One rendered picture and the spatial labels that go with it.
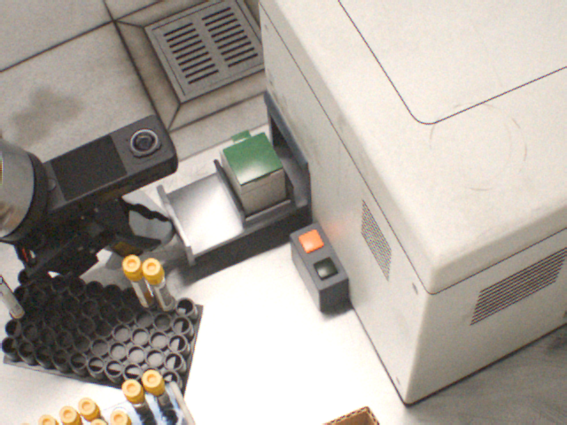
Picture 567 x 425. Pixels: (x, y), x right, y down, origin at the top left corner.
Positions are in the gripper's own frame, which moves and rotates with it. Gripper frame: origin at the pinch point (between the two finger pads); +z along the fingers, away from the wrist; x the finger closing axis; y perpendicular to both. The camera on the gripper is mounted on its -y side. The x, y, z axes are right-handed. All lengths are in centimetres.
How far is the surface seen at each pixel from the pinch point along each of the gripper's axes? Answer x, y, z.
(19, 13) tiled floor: -106, 50, 78
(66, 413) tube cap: 14.9, 9.4, -13.0
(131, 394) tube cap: 15.7, 4.3, -10.5
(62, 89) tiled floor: -83, 48, 79
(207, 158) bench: -7.0, -3.1, 7.2
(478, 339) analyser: 23.0, -17.9, 4.3
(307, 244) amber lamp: 7.4, -8.9, 4.4
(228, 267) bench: 4.0, -0.6, 5.9
